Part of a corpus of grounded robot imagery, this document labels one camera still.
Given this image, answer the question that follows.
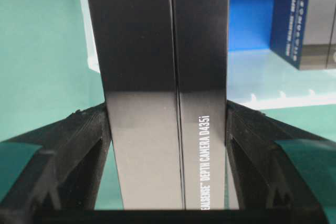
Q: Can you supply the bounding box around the clear plastic storage case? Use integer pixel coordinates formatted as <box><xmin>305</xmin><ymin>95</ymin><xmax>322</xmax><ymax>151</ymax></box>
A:
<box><xmin>75</xmin><ymin>0</ymin><xmax>336</xmax><ymax>116</ymax></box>

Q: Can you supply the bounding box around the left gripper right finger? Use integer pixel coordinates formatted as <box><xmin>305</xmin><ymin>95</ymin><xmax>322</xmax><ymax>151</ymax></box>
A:
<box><xmin>226</xmin><ymin>101</ymin><xmax>335</xmax><ymax>214</ymax></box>

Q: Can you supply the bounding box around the black camera box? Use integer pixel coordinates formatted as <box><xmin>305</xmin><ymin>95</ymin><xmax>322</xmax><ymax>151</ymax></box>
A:
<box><xmin>88</xmin><ymin>0</ymin><xmax>229</xmax><ymax>210</ymax></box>
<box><xmin>270</xmin><ymin>0</ymin><xmax>335</xmax><ymax>70</ymax></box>

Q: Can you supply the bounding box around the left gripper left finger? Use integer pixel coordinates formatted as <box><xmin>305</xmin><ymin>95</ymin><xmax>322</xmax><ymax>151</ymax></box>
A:
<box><xmin>1</xmin><ymin>104</ymin><xmax>108</xmax><ymax>214</ymax></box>

